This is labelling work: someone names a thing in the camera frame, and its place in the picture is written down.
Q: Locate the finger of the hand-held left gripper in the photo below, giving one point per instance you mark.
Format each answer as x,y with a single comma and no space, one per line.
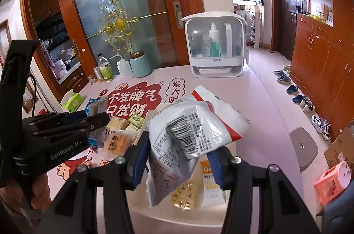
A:
96,120
73,115

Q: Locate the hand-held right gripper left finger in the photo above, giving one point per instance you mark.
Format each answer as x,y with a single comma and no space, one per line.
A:
139,159

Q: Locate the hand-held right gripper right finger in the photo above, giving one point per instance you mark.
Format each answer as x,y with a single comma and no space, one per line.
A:
217,167

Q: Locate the blue clear snack packet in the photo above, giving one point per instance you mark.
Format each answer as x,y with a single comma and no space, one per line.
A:
95,108

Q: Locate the orange cracker packet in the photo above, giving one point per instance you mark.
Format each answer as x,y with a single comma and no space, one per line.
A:
117,143

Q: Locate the white and red snack bag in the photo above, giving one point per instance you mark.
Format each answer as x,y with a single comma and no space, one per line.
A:
193,123

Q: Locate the clear bag of yellow snacks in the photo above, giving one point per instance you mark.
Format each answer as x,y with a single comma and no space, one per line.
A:
186,194

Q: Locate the person's left hand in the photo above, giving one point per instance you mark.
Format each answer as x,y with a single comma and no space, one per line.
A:
40,189

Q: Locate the green tissue box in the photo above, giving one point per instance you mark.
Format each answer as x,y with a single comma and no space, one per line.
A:
72,101

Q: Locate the orange and white packet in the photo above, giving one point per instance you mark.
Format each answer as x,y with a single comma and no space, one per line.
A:
212,185

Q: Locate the pale yellow snack packet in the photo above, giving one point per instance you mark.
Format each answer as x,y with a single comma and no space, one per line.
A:
117,123

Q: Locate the green yellow snack packet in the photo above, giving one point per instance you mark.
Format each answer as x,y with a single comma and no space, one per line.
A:
137,121

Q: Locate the small glass jar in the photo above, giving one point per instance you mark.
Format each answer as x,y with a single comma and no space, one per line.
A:
97,75

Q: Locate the glass bottle with green label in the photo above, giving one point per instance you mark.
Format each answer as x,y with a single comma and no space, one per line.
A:
105,68

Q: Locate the white jar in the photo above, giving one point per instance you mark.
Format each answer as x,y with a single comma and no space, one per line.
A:
123,67

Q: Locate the teal canister with brown lid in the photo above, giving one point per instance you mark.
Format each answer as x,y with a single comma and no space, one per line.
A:
139,64

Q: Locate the grey stool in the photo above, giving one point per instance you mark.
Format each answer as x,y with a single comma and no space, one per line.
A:
302,148

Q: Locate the sliding glass door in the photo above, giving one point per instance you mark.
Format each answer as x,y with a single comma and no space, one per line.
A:
124,15

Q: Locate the grey blue slipper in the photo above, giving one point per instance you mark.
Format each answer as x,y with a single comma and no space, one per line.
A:
283,80
280,73

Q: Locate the white and black sneaker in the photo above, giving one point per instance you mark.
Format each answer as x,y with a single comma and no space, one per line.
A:
320,125

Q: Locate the pink plastic stool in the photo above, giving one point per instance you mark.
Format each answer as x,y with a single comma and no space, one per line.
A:
332,181

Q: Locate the teal bottle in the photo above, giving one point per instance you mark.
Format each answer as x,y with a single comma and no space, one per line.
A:
214,48

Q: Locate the white countertop appliance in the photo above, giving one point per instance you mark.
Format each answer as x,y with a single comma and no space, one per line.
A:
217,46

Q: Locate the cardboard box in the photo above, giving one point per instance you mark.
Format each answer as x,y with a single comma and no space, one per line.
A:
341,151

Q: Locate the white lotion bottle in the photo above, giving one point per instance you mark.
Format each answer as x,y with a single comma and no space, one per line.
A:
213,31

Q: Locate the white shoe rack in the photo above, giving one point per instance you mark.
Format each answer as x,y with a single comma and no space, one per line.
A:
256,26

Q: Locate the wooden cabinet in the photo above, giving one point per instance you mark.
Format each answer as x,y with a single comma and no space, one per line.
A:
318,51

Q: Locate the dark front door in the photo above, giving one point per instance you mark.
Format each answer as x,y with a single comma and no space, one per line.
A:
287,15

